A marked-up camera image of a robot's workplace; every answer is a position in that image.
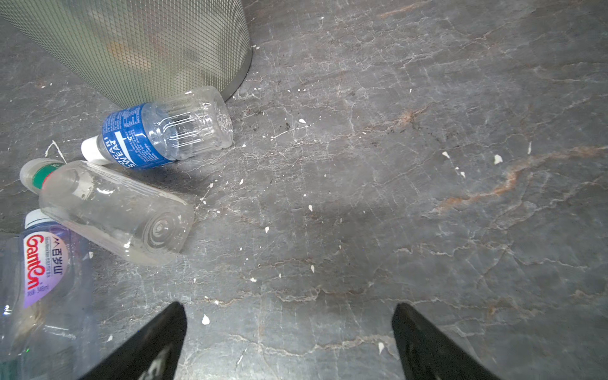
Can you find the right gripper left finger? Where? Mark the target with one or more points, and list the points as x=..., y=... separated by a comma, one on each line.
x=152, y=353

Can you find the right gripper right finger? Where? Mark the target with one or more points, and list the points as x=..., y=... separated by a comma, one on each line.
x=427, y=353

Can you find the Pocari bottle near bin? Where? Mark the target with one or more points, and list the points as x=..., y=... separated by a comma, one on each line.
x=157, y=133

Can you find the mesh bin with green bag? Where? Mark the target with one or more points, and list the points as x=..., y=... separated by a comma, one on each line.
x=133, y=52

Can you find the Ganten bottle purple label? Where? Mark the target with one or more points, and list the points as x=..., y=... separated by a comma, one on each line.
x=48, y=327

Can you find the square clear bottle green band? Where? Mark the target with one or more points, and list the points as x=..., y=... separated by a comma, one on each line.
x=137, y=222

